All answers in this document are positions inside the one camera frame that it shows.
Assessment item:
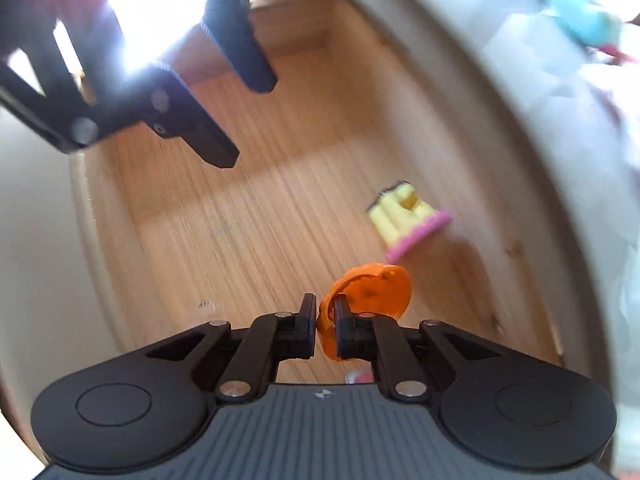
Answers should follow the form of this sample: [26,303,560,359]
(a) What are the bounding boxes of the orange capsule shell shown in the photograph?
[316,262,413,361]

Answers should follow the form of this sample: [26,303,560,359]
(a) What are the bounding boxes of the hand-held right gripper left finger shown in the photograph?
[125,292,318,402]

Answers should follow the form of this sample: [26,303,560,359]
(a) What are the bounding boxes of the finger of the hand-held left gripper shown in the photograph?
[200,0,278,93]
[0,60,241,168]

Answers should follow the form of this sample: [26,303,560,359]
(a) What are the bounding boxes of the light blue soft item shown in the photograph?
[542,0,623,46]

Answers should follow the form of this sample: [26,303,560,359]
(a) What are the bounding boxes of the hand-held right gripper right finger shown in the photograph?
[334,295,521,402]

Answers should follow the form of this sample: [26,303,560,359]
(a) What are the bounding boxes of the wide cream drawer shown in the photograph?
[0,0,568,461]

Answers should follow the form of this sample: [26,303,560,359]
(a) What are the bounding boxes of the yellow pink toy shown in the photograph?
[367,180,453,265]

